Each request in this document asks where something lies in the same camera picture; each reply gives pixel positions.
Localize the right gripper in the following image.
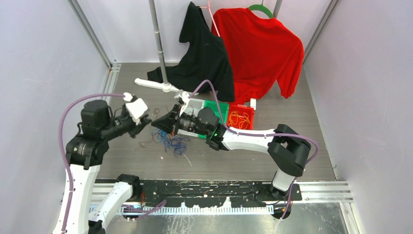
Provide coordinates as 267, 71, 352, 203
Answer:
151, 104, 209, 137

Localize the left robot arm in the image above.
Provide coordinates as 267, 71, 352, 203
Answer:
53, 97, 151, 234

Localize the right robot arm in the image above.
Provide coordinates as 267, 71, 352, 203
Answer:
152, 104, 311, 200

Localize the green plastic bin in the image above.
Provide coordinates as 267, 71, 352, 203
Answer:
202, 100, 229, 124

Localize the red plastic bin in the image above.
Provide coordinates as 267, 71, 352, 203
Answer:
226, 105, 255, 130

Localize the white plastic bin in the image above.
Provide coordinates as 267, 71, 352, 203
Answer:
173, 94, 205, 137

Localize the yellow cable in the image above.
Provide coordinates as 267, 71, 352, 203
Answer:
228, 111, 251, 130

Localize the red sweatshirt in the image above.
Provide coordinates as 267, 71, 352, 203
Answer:
211, 8, 304, 104

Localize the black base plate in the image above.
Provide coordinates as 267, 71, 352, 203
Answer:
96, 179, 303, 209

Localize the white clothes rack stand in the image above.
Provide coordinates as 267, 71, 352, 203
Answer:
134, 0, 282, 93

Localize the blue cable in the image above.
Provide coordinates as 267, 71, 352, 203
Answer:
151, 128, 191, 158

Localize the pink hanger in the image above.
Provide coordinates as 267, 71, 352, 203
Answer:
199, 0, 221, 37

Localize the black t-shirt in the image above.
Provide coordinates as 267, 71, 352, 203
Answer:
166, 2, 235, 102

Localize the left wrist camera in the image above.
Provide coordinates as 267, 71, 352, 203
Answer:
125, 98, 149, 125

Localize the green hanger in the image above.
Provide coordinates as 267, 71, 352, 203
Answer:
248, 4, 274, 19

